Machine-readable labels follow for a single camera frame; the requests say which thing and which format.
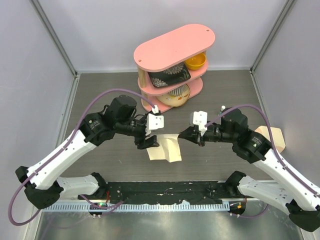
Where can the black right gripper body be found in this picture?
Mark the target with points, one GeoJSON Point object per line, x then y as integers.
{"type": "Point", "coordinates": [201, 138]}

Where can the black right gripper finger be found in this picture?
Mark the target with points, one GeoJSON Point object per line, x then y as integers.
{"type": "Point", "coordinates": [193, 138]}
{"type": "Point", "coordinates": [189, 132]}

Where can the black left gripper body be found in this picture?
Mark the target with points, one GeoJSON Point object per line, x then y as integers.
{"type": "Point", "coordinates": [139, 132]}

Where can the pink envelope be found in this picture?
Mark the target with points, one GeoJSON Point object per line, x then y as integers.
{"type": "Point", "coordinates": [277, 136]}

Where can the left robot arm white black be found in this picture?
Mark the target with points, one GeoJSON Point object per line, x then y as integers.
{"type": "Point", "coordinates": [43, 182]}

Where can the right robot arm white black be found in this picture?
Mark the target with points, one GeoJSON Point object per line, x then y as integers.
{"type": "Point", "coordinates": [297, 197]}

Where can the beige patterned plate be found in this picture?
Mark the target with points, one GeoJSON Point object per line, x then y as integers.
{"type": "Point", "coordinates": [175, 101]}

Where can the striped small bowl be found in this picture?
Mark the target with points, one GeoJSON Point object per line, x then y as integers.
{"type": "Point", "coordinates": [177, 91]}

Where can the black floral plate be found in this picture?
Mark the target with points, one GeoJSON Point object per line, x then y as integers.
{"type": "Point", "coordinates": [176, 74]}

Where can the pink three-tier shelf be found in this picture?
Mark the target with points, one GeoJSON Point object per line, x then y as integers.
{"type": "Point", "coordinates": [164, 52]}

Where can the yellow bowl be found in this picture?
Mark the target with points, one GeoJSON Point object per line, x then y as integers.
{"type": "Point", "coordinates": [196, 62]}

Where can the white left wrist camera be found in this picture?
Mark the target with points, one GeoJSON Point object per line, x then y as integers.
{"type": "Point", "coordinates": [154, 121]}

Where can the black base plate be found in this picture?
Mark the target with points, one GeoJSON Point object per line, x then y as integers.
{"type": "Point", "coordinates": [167, 192]}

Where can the white slotted cable duct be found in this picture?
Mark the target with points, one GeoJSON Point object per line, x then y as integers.
{"type": "Point", "coordinates": [126, 208]}

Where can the aluminium frame rail right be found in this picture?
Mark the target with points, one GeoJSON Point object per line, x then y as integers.
{"type": "Point", "coordinates": [285, 11]}

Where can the aluminium frame rail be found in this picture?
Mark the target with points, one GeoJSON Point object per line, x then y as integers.
{"type": "Point", "coordinates": [285, 11]}
{"type": "Point", "coordinates": [53, 35]}

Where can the aluminium frame rail left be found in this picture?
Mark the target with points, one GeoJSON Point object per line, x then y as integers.
{"type": "Point", "coordinates": [53, 35]}

